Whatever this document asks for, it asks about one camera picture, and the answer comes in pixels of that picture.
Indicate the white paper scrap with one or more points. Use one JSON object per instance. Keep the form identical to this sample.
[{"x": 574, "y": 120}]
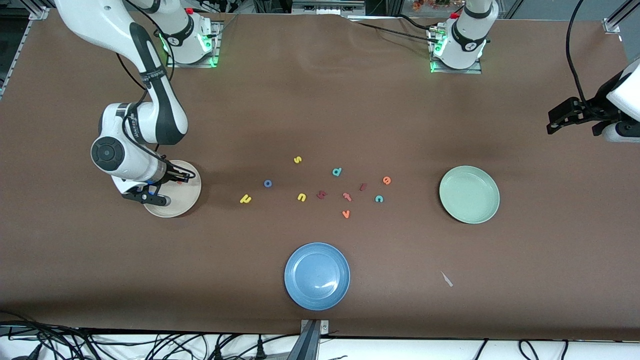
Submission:
[{"x": 446, "y": 279}]

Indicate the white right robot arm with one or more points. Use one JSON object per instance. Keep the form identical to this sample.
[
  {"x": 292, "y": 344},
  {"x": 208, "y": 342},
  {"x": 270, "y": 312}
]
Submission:
[{"x": 130, "y": 170}]

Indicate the beige brown plate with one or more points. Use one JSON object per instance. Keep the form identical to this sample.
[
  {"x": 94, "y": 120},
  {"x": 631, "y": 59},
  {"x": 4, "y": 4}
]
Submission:
[{"x": 182, "y": 200}]

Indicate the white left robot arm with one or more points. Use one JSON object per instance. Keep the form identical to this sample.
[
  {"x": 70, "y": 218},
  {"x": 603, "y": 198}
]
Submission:
[{"x": 467, "y": 35}]

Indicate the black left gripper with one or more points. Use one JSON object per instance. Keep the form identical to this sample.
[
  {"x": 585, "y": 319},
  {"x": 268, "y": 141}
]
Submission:
[{"x": 593, "y": 110}]

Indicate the dark red foam letter k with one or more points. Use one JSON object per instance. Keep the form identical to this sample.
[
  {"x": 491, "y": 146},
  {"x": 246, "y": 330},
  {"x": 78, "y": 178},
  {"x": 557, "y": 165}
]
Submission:
[{"x": 321, "y": 194}]

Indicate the green plate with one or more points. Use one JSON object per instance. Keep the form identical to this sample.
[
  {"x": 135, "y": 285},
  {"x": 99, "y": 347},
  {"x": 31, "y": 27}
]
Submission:
[{"x": 469, "y": 195}]

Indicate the blue plate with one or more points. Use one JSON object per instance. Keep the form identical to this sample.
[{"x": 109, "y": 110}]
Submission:
[{"x": 316, "y": 276}]

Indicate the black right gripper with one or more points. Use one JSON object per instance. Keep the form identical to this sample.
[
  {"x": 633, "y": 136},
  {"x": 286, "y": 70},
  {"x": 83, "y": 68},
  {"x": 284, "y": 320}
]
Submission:
[{"x": 171, "y": 175}]

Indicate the grey camera mount pole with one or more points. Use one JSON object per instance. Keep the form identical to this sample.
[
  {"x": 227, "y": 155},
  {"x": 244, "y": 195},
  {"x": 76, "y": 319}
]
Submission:
[{"x": 307, "y": 345}]

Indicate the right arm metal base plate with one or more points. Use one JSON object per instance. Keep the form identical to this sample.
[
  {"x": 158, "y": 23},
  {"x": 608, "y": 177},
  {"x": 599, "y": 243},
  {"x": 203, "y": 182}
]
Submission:
[{"x": 218, "y": 45}]

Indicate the yellow foam letter n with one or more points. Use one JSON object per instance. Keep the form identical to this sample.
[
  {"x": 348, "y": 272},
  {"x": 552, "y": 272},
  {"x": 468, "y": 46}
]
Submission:
[{"x": 244, "y": 201}]

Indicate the aluminium frame profile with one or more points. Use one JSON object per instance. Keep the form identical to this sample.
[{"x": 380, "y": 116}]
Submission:
[
  {"x": 611, "y": 24},
  {"x": 21, "y": 44}
]

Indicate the metal clamp bracket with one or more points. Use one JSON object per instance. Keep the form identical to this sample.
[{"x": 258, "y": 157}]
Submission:
[{"x": 325, "y": 327}]

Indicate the orange decoration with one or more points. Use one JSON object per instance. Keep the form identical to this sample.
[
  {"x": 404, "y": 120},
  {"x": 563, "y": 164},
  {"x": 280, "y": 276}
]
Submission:
[{"x": 430, "y": 4}]

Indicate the grey metal device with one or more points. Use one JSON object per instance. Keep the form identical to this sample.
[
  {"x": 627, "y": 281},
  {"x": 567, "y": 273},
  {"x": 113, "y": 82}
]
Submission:
[{"x": 325, "y": 7}]

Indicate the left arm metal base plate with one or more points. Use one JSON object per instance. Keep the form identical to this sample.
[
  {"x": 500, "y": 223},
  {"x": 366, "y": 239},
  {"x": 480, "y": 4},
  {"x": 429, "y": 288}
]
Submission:
[{"x": 457, "y": 71}]

